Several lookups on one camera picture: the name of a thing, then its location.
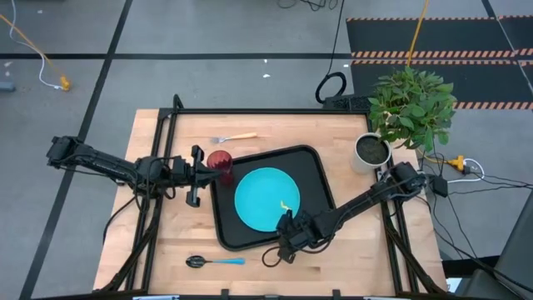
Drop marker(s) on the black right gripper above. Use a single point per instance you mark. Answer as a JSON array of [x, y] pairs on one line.
[[297, 235]]

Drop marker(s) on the black mat with striped edges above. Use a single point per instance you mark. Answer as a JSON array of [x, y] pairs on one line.
[[491, 83], [458, 37]]

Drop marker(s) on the white plant pot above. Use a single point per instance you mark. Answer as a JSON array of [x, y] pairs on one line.
[[370, 152]]

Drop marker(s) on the black power adapter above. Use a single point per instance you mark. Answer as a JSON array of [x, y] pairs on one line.
[[438, 186]]

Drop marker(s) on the dark grey chair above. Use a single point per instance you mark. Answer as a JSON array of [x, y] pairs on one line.
[[516, 258]]

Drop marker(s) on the teal round plate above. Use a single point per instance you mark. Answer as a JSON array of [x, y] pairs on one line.
[[262, 196]]

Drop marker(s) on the grey floor object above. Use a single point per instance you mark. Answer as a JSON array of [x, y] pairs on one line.
[[6, 86]]

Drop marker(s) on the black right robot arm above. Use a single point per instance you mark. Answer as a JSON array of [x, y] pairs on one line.
[[358, 200]]

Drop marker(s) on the black perforated box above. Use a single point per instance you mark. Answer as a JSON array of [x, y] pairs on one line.
[[345, 103]]

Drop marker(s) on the green leafy plant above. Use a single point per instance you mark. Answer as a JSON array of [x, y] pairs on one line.
[[412, 104]]

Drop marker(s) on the black table clamp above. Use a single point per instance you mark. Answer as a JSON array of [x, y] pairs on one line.
[[336, 294], [225, 294]]

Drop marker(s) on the black aluminium table frame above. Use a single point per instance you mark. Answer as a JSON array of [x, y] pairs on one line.
[[270, 111]]

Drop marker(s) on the red translucent cup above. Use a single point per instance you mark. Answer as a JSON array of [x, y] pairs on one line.
[[219, 160]]

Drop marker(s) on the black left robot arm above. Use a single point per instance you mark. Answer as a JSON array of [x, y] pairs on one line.
[[104, 164]]

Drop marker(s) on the yellow power plug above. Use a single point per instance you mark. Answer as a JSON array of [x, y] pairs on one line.
[[458, 162]]

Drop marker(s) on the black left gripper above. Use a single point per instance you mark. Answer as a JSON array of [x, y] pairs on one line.
[[195, 175]]

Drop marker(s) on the black plastic tray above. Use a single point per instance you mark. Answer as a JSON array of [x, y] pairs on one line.
[[308, 175]]

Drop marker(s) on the silver bracket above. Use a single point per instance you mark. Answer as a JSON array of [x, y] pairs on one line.
[[156, 297]]

